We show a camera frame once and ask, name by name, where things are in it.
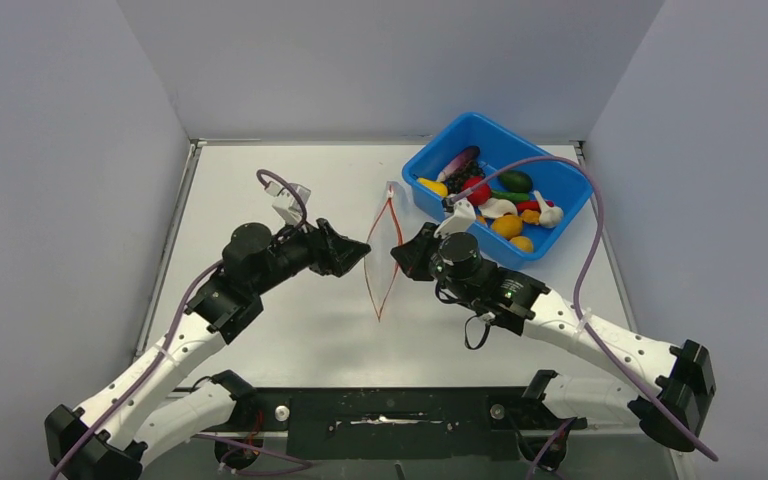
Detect red toy apple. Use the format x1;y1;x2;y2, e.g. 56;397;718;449
462;176;492;207

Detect orange fried toy piece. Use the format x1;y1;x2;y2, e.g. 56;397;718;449
519;209;541;226

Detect white toy garlic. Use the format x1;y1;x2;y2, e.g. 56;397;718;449
533;190;564;228

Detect purple toy eggplant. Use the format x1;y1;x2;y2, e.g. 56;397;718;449
436;145;480;182

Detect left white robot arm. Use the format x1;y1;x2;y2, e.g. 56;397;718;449
44;219;371;479

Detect clear zip top bag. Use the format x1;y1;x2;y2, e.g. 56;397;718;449
363;181;404;322

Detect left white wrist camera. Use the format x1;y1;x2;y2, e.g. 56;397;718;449
265;181;311;226

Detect green toy avocado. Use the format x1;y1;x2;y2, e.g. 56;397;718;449
497;170;533;193

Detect dark toy grapes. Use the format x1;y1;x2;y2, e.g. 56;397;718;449
443;161;486;195

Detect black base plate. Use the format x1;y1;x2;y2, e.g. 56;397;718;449
212;387;562;461

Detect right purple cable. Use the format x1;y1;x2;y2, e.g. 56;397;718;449
451;155;720;463

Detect yellow toy pepper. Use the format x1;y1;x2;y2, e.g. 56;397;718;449
417;178;449;198

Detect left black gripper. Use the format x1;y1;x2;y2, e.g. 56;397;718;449
251;212;369;295

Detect blue plastic bin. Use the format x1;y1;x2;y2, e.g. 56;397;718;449
402;112;593;270

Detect green toy cucumber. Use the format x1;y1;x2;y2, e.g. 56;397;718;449
491;190;531;204

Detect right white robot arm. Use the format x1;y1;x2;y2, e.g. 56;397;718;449
390;223;716;458

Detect small orange toy fruit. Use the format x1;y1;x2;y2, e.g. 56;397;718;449
509;236;535;254

